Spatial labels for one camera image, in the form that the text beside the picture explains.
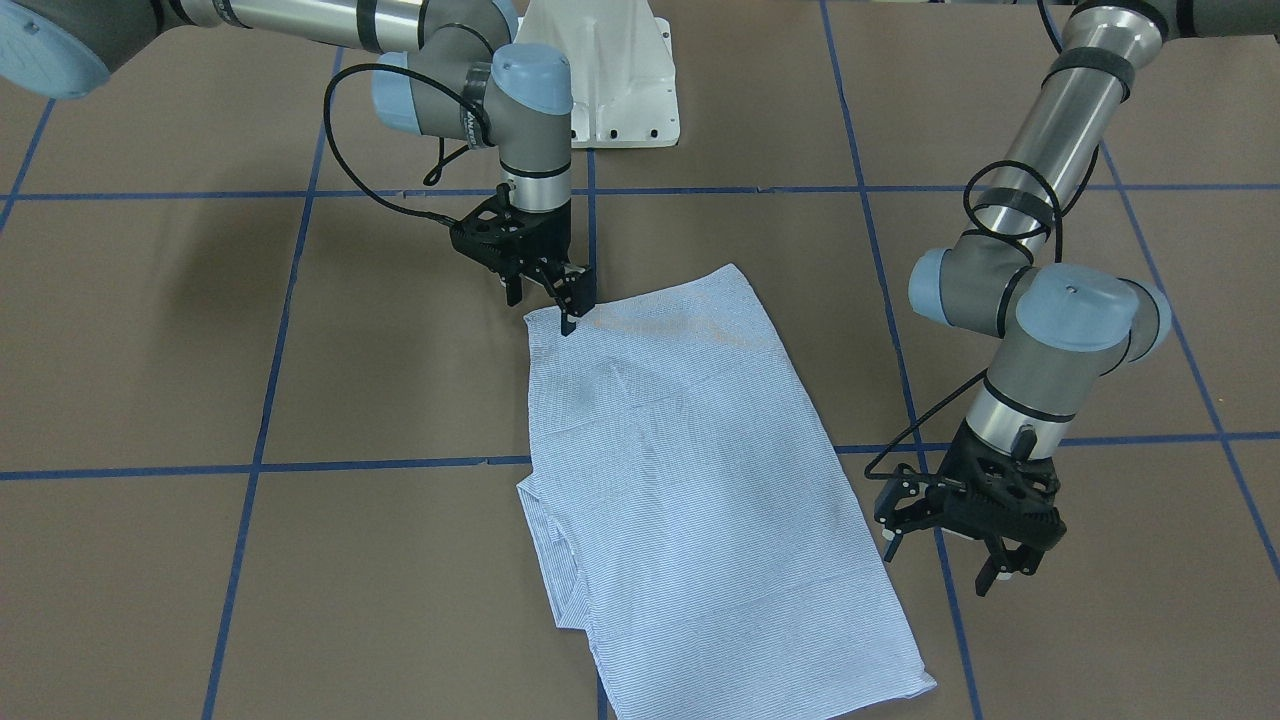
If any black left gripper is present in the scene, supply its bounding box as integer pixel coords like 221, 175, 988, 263
874, 425, 1068, 598

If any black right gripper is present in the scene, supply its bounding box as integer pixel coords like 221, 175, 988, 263
499, 196, 596, 337

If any light blue striped shirt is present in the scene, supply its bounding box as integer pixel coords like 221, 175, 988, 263
517, 264, 936, 719

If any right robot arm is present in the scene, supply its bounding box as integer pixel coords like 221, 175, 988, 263
1, 1, 596, 334

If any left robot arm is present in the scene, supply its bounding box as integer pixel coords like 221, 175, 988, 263
864, 1, 1279, 596

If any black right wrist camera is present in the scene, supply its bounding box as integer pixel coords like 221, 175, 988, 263
449, 195, 526, 275

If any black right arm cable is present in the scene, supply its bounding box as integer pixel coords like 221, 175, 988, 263
323, 61, 500, 233

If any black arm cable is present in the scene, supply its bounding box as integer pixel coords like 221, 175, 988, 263
864, 0, 1101, 483
323, 61, 500, 233

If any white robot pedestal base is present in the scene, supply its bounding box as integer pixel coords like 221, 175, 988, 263
517, 1, 681, 149

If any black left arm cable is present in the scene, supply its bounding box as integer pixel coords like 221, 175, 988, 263
864, 0, 1101, 483

